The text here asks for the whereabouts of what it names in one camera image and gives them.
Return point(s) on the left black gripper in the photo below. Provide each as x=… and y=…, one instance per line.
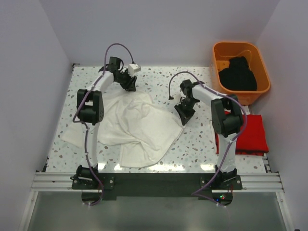
x=130, y=86

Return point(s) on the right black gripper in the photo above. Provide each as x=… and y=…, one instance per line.
x=185, y=115

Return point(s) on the white t shirt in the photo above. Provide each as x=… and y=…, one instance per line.
x=143, y=130

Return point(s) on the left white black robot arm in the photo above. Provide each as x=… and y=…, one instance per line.
x=90, y=113

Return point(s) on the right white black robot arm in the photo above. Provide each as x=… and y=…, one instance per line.
x=227, y=121

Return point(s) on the black garment in bin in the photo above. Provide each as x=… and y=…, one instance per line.
x=238, y=76

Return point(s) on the orange plastic bin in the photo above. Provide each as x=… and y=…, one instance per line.
x=222, y=52

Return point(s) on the folded red t shirt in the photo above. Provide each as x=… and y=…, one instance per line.
x=252, y=141

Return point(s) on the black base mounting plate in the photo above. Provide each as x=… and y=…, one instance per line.
x=163, y=185

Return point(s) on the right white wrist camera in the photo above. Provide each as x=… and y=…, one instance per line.
x=178, y=98

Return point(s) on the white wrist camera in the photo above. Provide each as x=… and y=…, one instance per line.
x=178, y=98
x=133, y=69

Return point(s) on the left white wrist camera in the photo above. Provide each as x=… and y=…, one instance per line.
x=133, y=69

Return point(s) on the aluminium extrusion rail frame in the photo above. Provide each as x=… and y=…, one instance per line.
x=255, y=172

